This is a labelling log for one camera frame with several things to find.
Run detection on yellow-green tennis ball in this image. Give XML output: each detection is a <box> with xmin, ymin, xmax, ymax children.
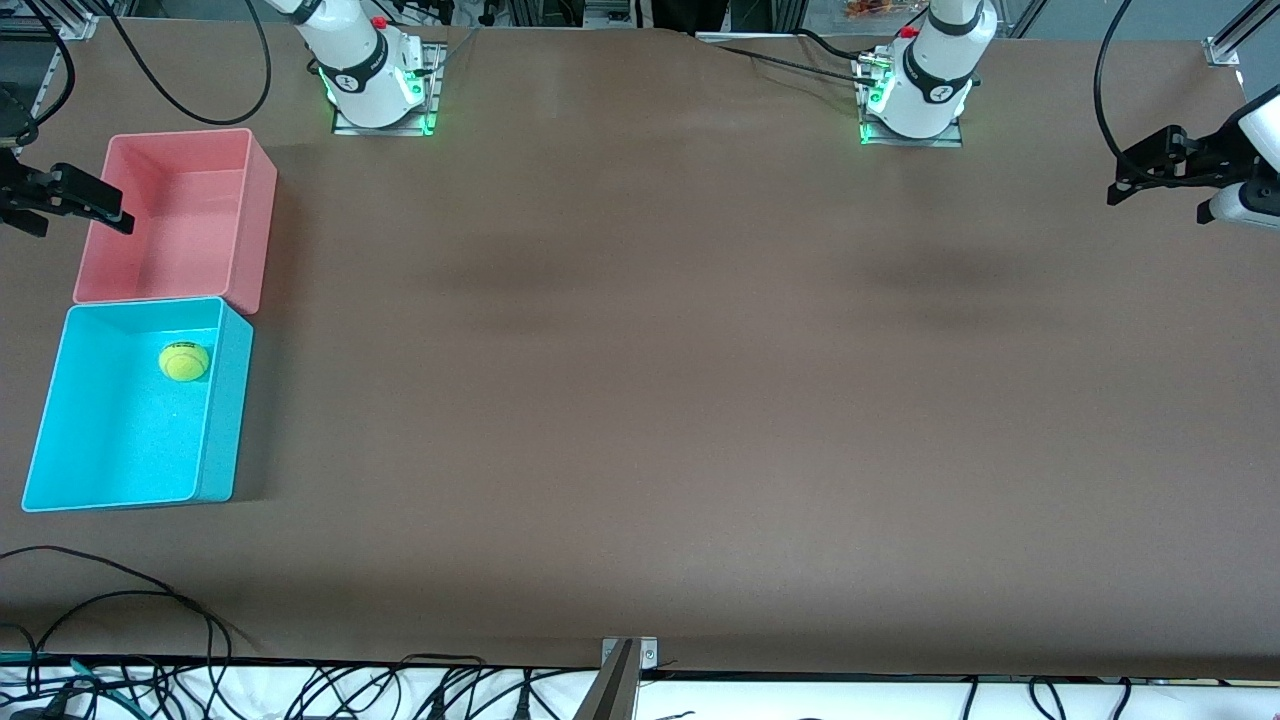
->
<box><xmin>159</xmin><ymin>342</ymin><xmax>211</xmax><ymax>383</ymax></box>

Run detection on pink plastic bin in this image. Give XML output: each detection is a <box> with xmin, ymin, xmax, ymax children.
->
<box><xmin>72</xmin><ymin>128</ymin><xmax>279</xmax><ymax>317</ymax></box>

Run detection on blue plastic bin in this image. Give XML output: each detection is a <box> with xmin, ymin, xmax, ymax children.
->
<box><xmin>21</xmin><ymin>296</ymin><xmax>255</xmax><ymax>514</ymax></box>

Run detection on aluminium frame profile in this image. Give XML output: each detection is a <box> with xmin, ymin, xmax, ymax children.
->
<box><xmin>1205</xmin><ymin>0</ymin><xmax>1280</xmax><ymax>66</ymax></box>
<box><xmin>0</xmin><ymin>0</ymin><xmax>101</xmax><ymax>41</ymax></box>

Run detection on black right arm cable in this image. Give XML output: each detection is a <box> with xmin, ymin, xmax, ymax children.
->
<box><xmin>100</xmin><ymin>0</ymin><xmax>273</xmax><ymax>127</ymax></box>

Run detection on black base power cable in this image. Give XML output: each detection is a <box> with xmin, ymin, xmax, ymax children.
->
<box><xmin>700</xmin><ymin>28</ymin><xmax>881</xmax><ymax>83</ymax></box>

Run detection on teal cable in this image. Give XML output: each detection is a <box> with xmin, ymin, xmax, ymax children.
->
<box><xmin>0</xmin><ymin>652</ymin><xmax>136</xmax><ymax>709</ymax></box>

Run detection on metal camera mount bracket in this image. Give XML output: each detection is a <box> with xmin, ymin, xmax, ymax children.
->
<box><xmin>573</xmin><ymin>637</ymin><xmax>659</xmax><ymax>720</ymax></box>

